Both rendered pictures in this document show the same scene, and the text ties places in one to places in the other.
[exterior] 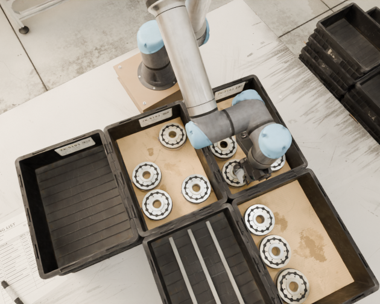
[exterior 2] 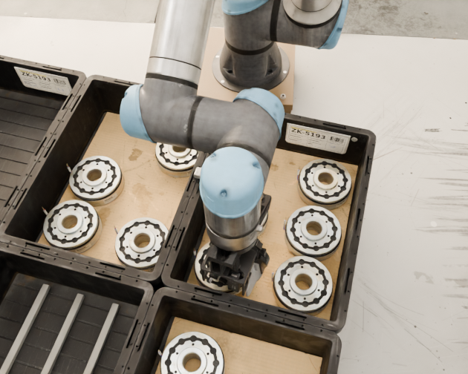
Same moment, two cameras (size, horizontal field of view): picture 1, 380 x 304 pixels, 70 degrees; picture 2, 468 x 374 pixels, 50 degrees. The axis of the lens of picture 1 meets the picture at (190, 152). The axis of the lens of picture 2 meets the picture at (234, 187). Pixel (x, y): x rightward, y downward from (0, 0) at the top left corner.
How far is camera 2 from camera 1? 0.45 m
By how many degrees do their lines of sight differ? 22
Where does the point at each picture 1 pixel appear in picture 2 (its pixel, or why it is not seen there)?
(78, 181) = (15, 131)
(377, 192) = not seen: outside the picture
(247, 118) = (221, 125)
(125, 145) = (112, 125)
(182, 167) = (157, 204)
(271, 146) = (206, 177)
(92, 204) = (2, 169)
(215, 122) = (166, 99)
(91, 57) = not seen: hidden behind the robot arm
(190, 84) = (163, 17)
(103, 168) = not seen: hidden behind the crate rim
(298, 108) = (453, 263)
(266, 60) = (456, 153)
